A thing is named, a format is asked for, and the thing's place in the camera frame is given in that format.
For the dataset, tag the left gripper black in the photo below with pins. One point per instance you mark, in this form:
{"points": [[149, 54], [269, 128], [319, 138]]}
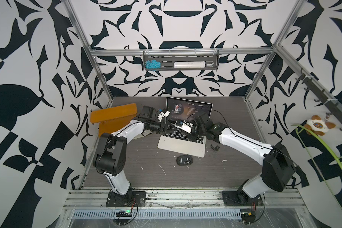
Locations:
{"points": [[165, 124]]}

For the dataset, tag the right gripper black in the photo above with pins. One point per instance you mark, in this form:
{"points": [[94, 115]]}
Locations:
{"points": [[190, 137]]}

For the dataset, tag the black wireless mouse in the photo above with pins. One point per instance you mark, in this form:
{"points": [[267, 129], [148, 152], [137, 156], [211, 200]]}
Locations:
{"points": [[184, 160]]}

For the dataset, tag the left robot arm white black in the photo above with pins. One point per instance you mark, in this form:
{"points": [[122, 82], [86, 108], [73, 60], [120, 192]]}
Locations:
{"points": [[110, 156]]}

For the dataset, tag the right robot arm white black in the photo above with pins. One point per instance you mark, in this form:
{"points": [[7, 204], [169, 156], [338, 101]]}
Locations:
{"points": [[277, 165]]}

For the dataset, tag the silver laptop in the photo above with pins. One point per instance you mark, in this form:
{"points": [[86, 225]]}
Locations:
{"points": [[179, 141]]}

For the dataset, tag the beige black stapler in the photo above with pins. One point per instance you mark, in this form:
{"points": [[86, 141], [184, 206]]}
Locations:
{"points": [[145, 133]]}

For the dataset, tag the orange lower board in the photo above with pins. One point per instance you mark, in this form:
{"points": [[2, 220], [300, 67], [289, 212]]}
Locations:
{"points": [[110, 126]]}

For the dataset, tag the orange board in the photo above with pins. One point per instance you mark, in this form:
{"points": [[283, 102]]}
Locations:
{"points": [[110, 126], [112, 113]]}

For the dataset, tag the teal scrubber ball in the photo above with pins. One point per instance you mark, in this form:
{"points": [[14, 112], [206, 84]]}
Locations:
{"points": [[152, 65]]}

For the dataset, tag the white roll on shelf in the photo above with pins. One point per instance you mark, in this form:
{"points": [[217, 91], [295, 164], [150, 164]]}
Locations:
{"points": [[192, 64]]}

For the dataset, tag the orange upper board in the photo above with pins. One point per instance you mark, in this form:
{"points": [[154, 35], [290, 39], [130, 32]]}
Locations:
{"points": [[112, 113]]}

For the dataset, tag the left controller board green LED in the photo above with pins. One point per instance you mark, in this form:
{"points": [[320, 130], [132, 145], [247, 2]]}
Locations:
{"points": [[124, 214]]}

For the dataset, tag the right round black controller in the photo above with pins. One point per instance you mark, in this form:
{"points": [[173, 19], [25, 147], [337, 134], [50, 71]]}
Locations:
{"points": [[248, 217]]}

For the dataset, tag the brown white plush toy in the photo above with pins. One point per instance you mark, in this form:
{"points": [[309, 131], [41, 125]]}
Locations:
{"points": [[319, 126]]}

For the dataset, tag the green hoop tube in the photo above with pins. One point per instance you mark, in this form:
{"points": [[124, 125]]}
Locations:
{"points": [[298, 130]]}

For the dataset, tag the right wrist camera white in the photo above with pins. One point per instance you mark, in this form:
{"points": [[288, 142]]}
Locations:
{"points": [[184, 126]]}

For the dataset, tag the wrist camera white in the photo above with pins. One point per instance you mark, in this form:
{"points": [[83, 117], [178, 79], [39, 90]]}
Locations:
{"points": [[163, 114], [184, 126]]}

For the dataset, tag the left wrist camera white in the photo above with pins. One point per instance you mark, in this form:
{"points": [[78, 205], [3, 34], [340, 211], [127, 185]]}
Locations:
{"points": [[163, 114]]}

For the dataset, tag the grey wall shelf rack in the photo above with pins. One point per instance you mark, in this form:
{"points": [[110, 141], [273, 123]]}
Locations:
{"points": [[170, 56]]}

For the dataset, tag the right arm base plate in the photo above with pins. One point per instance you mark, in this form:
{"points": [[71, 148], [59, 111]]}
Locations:
{"points": [[236, 198]]}

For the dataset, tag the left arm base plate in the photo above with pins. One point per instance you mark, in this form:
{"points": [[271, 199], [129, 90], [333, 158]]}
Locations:
{"points": [[127, 200]]}

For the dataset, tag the black hook rail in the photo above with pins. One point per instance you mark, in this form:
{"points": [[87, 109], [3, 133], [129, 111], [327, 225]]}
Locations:
{"points": [[322, 95]]}

